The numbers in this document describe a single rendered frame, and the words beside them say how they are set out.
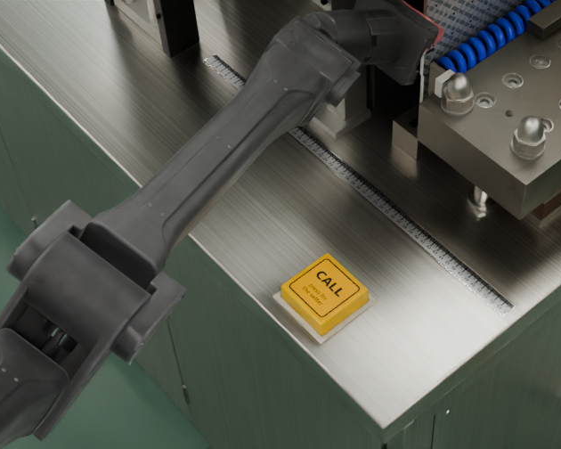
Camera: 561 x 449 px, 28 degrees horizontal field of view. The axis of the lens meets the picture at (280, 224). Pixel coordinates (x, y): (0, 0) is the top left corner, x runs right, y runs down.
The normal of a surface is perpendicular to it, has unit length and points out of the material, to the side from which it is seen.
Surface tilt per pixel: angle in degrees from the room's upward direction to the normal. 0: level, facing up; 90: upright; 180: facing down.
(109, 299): 23
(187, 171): 29
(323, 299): 0
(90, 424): 0
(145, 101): 0
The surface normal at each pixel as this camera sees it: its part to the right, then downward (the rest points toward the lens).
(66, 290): -0.07, 0.04
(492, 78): -0.06, -0.61
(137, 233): 0.43, -0.59
